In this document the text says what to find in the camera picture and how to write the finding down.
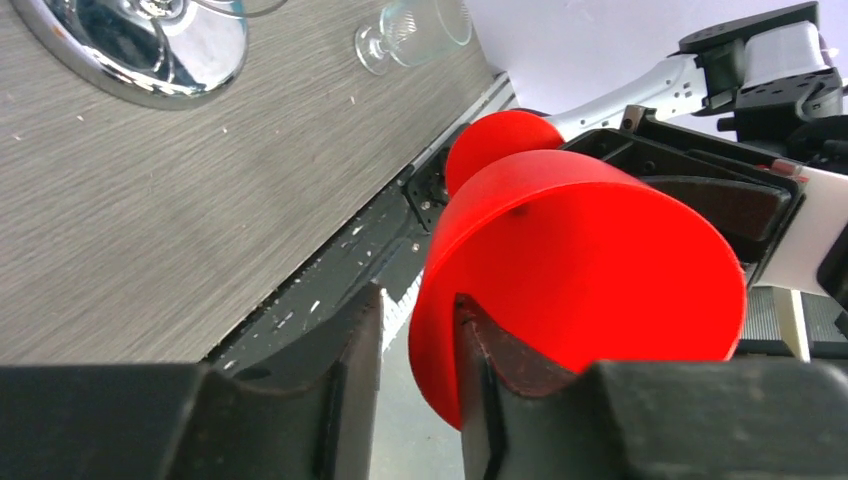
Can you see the red wine glass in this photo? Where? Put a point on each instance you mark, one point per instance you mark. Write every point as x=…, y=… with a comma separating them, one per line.
x=578, y=259

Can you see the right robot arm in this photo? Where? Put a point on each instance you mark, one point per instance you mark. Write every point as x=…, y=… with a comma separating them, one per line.
x=708, y=124

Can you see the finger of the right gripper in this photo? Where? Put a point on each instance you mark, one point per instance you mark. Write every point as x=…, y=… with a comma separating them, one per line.
x=728, y=183

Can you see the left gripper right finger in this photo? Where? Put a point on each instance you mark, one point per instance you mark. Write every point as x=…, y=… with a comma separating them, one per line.
x=525, y=417

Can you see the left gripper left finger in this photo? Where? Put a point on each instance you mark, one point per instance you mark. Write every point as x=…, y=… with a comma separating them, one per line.
x=305, y=412

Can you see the small clear glass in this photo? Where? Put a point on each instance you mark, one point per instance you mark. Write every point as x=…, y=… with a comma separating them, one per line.
x=412, y=33

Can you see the chrome wine glass rack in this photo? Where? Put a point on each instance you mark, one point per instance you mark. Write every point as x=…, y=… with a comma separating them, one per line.
x=167, y=55

